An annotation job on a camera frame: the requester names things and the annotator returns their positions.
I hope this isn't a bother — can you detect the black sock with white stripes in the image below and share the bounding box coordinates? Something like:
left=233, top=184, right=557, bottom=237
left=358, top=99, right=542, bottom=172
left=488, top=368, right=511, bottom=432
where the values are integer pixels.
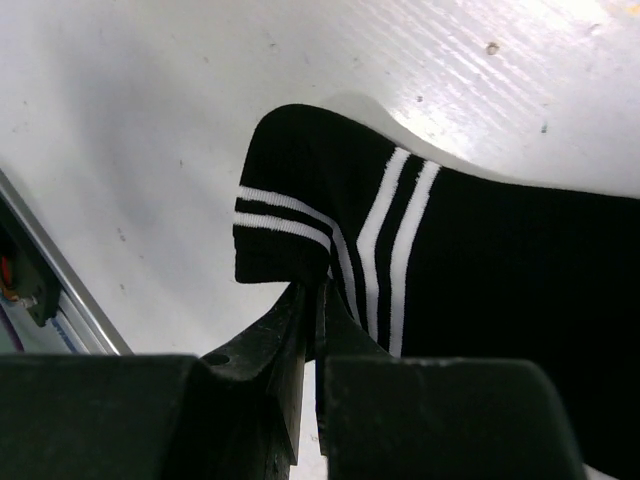
left=233, top=104, right=639, bottom=479

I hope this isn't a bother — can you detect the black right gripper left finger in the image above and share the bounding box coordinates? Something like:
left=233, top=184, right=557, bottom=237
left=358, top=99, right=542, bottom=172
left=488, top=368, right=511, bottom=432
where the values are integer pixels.
left=1, top=285, right=306, bottom=479

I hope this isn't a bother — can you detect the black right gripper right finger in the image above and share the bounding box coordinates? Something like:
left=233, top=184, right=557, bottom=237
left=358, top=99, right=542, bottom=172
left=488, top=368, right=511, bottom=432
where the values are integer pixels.
left=315, top=281, right=585, bottom=479

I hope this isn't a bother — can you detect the aluminium frame rail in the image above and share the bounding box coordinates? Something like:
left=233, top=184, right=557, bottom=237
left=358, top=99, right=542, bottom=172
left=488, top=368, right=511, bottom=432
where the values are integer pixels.
left=1, top=175, right=132, bottom=355

